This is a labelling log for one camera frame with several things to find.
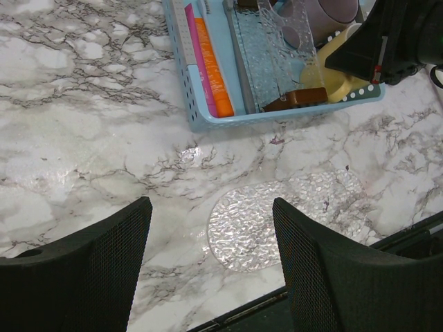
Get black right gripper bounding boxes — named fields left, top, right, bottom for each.
left=325, top=1, right=442, bottom=85

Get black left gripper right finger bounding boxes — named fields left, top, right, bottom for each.
left=271, top=197, right=443, bottom=332

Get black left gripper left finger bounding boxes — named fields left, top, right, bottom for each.
left=1, top=197, right=152, bottom=331

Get yellow mug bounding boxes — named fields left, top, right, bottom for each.
left=317, top=23, right=370, bottom=104

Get mauve mug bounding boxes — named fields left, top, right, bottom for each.
left=278, top=0, right=359, bottom=48

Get clear textured oval tray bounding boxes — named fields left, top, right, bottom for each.
left=207, top=169, right=381, bottom=273

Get grey toothbrush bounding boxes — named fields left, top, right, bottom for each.
left=222, top=0, right=257, bottom=114

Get light blue perforated basket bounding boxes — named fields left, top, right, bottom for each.
left=163, top=1, right=385, bottom=132

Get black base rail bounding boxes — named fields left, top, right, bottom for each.
left=188, top=210, right=443, bottom=332

